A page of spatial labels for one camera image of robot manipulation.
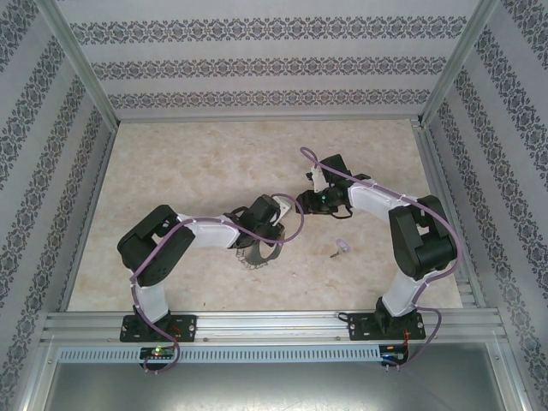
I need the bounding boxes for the grey metal sheet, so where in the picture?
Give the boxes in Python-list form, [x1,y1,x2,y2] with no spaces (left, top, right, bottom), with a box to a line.
[40,361,521,411]

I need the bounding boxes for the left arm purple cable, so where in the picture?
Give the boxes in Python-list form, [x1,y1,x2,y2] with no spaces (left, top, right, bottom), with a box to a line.
[129,194,307,374]

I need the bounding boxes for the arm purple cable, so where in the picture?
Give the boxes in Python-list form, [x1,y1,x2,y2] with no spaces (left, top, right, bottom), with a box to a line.
[129,194,307,374]
[298,146,459,372]

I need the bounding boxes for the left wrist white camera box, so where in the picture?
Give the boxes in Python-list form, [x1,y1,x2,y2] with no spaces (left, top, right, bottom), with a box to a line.
[272,195,293,224]

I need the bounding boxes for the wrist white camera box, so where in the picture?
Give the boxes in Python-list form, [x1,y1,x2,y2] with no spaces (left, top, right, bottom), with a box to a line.
[304,165,326,193]
[272,195,293,224]

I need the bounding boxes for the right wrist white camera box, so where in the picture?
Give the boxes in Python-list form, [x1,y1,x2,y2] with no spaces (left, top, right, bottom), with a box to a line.
[304,165,326,193]

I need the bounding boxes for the thin aluminium frame bar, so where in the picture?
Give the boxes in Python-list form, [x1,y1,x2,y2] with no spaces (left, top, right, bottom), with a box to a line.
[115,114,423,123]

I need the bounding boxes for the wide aluminium mounting rail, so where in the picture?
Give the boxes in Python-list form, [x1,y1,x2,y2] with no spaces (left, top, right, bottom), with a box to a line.
[42,311,502,343]

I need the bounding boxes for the aluminium side rail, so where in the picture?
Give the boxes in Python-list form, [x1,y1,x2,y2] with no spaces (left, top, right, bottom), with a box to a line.
[413,121,489,309]

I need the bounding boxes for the slotted grey cable duct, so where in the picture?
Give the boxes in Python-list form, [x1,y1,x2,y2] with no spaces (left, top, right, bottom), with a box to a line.
[57,345,382,363]

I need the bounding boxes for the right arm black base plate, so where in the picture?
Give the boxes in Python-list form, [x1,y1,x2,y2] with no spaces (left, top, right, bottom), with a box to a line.
[347,311,427,343]

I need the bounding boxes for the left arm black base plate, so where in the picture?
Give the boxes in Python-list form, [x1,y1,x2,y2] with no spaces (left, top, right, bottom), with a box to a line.
[119,314,199,343]

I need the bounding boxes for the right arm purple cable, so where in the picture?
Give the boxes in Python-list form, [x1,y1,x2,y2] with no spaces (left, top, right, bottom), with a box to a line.
[298,146,459,372]

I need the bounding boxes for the aluminium frame post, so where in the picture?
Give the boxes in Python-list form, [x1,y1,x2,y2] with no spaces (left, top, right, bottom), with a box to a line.
[36,0,122,126]
[415,0,503,128]

